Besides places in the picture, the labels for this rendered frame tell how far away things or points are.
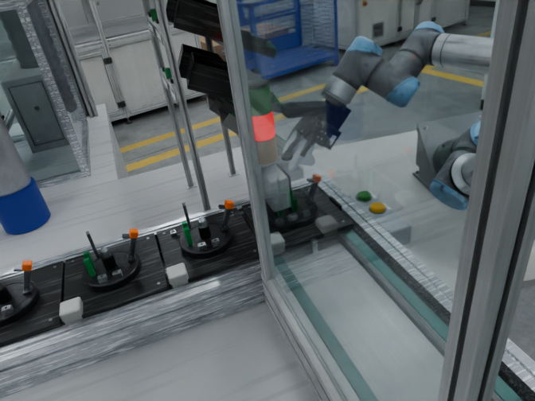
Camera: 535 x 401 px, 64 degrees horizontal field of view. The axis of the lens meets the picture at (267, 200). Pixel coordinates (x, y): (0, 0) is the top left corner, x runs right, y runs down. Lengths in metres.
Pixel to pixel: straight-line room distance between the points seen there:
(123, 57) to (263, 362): 4.30
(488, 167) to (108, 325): 0.89
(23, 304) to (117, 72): 4.02
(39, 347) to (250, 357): 0.45
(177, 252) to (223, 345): 0.27
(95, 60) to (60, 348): 4.09
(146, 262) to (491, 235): 0.95
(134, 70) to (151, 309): 4.17
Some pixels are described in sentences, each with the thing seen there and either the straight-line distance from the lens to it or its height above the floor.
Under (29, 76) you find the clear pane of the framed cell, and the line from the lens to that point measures 1.85.
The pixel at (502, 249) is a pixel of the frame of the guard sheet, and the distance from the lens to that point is 0.30.
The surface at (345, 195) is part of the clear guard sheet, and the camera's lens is 0.48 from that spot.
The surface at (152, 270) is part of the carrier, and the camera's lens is 1.11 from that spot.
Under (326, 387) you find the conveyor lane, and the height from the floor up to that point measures 0.96.
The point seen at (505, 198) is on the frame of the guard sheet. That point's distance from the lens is 0.28.
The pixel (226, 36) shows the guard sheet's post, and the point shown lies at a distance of 0.76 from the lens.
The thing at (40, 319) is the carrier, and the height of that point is 0.97.
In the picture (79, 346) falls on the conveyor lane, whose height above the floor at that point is 0.93.
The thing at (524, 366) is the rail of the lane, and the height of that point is 0.96.
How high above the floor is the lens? 1.65
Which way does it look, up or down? 32 degrees down
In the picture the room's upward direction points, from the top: 8 degrees counter-clockwise
